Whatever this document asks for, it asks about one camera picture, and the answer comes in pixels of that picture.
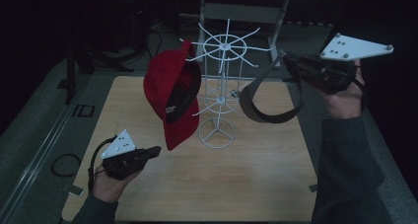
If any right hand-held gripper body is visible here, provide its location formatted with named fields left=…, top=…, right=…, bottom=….
left=294, top=33, right=394, bottom=96

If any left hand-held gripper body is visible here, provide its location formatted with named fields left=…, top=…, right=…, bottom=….
left=101, top=128, right=152, bottom=182

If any grey sun visor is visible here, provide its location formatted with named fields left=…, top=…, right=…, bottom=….
left=239, top=50, right=306, bottom=124

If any white wire hat rack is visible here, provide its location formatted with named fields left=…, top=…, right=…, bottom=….
left=178, top=18, right=274, bottom=150

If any red cap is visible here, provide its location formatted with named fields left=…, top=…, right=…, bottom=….
left=142, top=39, right=202, bottom=152

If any person's left hand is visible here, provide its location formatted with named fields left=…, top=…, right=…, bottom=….
left=92, top=166, right=143, bottom=204

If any person's right hand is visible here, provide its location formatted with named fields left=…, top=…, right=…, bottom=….
left=319, top=59, right=366, bottom=120

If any grey metal stand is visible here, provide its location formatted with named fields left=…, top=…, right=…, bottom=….
left=196, top=0, right=293, bottom=69

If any black tripod stand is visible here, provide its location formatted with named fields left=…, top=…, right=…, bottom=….
left=63, top=39, right=135, bottom=106

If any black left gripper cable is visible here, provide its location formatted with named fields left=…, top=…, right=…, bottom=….
left=87, top=135, right=118, bottom=194

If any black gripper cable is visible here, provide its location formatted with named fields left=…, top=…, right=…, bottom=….
left=87, top=135, right=118, bottom=194
left=352, top=77, right=368, bottom=113

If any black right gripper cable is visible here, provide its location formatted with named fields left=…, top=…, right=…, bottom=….
left=352, top=77, right=368, bottom=113

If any black rectangular frame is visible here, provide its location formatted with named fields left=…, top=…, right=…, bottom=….
left=71, top=104, right=97, bottom=118

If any black cable loop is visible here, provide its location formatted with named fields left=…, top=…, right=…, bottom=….
left=50, top=153, right=83, bottom=179

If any metal floor rail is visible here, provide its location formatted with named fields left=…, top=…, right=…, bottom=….
left=0, top=75, right=92, bottom=224

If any black background cable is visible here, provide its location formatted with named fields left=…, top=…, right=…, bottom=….
left=130, top=28, right=165, bottom=62

